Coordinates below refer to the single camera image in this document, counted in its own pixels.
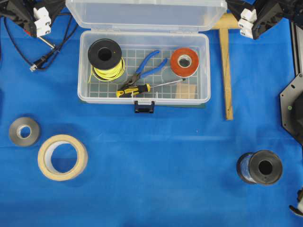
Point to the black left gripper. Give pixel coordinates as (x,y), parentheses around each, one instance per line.
(33,17)

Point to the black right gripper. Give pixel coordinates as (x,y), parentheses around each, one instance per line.
(256,19)

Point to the clear plastic tool box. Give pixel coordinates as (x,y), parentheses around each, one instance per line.
(141,27)

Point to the black box front latch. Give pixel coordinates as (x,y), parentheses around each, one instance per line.
(144,108)

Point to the wooden mallet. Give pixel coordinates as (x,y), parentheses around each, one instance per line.
(225,23)

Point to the red tape roll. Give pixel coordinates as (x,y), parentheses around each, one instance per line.
(184,62)

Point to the yellow black screwdriver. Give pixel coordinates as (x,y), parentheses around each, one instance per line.
(133,91)

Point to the grey tape roll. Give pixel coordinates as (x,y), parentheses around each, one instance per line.
(24,132)

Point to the beige masking tape roll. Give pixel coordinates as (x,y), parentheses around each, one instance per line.
(62,157)

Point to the blue table cloth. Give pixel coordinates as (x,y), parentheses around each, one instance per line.
(177,167)

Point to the black white clip object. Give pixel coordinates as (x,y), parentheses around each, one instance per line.
(299,209)

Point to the red handled soldering iron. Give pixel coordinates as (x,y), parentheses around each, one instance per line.
(51,45)

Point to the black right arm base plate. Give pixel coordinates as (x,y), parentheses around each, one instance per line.
(291,102)

